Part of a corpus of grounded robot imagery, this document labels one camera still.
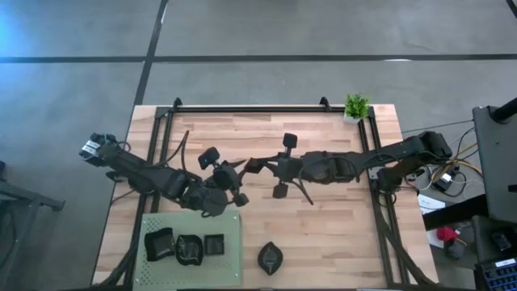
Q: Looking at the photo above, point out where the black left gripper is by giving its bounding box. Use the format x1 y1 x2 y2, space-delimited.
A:
197 146 250 208

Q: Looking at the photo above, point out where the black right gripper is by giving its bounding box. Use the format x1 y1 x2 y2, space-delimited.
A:
262 132 304 200

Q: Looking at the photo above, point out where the black leaf-shaped plate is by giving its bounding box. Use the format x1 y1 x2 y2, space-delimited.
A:
257 241 284 276
174 234 205 267

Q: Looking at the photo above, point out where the black wavy square plate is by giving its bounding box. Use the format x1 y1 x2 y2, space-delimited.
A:
144 227 177 263

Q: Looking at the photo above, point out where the green perforated metal shelf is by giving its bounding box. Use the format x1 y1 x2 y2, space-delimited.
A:
132 209 244 291

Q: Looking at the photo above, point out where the small green potted plant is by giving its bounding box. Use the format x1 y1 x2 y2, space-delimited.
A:
343 92 372 124

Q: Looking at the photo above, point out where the white paper sheet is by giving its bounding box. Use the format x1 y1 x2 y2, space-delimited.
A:
417 192 447 215

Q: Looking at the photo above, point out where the small silver power adapter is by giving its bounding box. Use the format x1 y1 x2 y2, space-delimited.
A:
430 171 456 193

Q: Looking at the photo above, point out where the red cloth object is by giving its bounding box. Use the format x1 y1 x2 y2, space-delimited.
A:
435 226 460 243

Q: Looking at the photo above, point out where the black board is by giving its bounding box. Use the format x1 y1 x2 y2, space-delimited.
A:
422 193 490 232

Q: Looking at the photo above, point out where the dark grey cloth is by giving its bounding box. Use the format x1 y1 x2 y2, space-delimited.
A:
443 240 468 261

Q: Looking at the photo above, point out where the black metal stand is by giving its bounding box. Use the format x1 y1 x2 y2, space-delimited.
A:
0 160 66 291

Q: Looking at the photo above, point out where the dark grey case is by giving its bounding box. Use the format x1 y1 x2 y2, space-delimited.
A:
470 213 517 264

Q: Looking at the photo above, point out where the grey metal cabinet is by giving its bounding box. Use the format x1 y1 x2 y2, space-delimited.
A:
472 103 517 226

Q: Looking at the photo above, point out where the black round pole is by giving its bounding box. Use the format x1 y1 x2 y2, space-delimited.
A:
489 96 517 124

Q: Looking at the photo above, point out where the small black device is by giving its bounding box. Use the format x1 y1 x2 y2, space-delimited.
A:
490 230 513 252

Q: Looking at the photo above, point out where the compartment parts organizer box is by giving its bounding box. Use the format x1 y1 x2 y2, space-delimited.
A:
473 257 517 291

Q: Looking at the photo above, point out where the black aluminium rig frame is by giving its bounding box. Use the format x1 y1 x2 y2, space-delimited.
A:
91 96 439 289

